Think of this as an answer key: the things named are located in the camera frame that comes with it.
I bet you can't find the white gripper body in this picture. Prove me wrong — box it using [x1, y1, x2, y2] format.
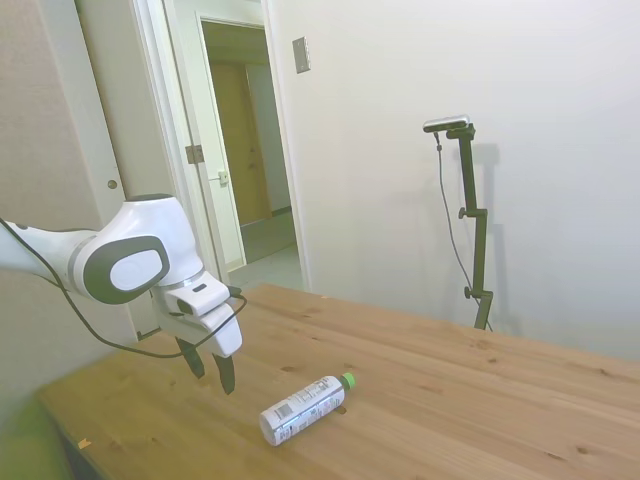
[151, 272, 245, 359]

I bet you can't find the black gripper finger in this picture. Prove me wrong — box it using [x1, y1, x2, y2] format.
[175, 337, 206, 380]
[209, 351, 237, 396]

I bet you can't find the water bottle with green cap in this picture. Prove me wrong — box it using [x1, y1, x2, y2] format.
[258, 372, 359, 447]

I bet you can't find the wooden hallway door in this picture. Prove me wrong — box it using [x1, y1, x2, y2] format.
[209, 62, 274, 227]

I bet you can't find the white open door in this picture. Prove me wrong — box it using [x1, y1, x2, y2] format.
[167, 0, 247, 275]

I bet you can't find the white door with knob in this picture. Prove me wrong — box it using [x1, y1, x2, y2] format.
[74, 0, 176, 342]

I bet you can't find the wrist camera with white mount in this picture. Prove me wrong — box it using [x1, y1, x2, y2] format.
[164, 284, 234, 319]

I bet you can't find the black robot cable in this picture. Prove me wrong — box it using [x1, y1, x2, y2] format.
[0, 217, 249, 359]

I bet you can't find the black camera stand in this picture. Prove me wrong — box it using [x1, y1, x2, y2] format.
[446, 125, 495, 331]

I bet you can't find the grey wall switch plate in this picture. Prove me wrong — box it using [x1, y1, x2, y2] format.
[292, 35, 312, 75]

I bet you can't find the grey camera on stand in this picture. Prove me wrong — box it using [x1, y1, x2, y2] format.
[422, 114, 472, 134]

